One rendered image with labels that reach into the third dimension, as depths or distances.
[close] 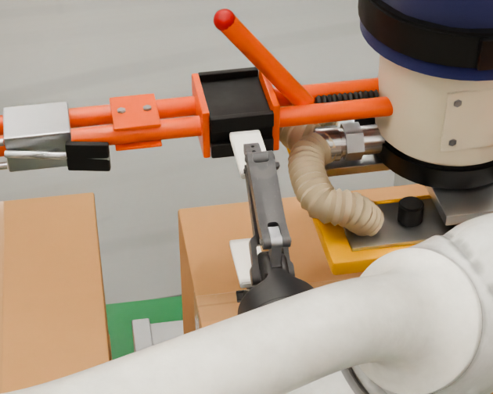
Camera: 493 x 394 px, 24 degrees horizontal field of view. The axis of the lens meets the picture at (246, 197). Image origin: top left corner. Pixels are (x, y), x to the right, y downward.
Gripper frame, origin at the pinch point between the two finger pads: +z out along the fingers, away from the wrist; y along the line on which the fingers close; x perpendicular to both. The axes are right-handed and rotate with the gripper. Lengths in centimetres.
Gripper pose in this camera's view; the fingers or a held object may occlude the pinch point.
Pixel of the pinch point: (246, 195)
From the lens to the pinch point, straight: 114.6
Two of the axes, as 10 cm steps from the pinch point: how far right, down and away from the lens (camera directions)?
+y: -0.1, 8.0, 6.1
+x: 9.8, -1.0, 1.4
